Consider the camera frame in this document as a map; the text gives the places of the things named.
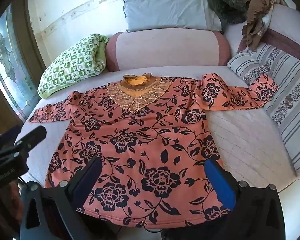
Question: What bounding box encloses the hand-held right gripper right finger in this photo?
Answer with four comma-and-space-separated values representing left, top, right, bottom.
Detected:
204, 158, 286, 240

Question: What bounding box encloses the orange floral blouse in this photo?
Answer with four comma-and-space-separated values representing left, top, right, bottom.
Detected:
29, 72, 279, 229

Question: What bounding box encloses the grey striped floral pillow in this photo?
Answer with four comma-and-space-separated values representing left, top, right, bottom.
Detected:
250, 42, 300, 180

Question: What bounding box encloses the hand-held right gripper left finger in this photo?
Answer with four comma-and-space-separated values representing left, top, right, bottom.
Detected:
19, 157, 103, 240

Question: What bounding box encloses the striped floral rolled pillow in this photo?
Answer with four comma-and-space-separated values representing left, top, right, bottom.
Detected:
227, 51, 272, 85

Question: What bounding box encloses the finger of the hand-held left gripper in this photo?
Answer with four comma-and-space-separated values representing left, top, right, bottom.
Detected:
14, 125, 47, 153

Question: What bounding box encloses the white quilted bed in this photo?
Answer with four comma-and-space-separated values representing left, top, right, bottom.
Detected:
15, 65, 300, 230

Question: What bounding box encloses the brown garment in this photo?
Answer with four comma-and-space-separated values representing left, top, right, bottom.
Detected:
226, 0, 289, 53

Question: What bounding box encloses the light blue pillow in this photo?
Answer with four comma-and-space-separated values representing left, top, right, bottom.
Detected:
119, 0, 223, 33

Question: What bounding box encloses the dark green garment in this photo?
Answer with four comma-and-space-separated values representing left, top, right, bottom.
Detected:
207, 0, 250, 25

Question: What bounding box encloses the pink and mauve bolster cushion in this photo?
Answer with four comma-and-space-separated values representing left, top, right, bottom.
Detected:
105, 29, 232, 73
225, 4, 300, 55

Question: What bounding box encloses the stained glass window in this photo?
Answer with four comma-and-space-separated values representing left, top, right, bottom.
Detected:
0, 5, 43, 123

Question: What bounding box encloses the green patterned pillow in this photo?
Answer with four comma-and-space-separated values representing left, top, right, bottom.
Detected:
37, 33, 109, 99

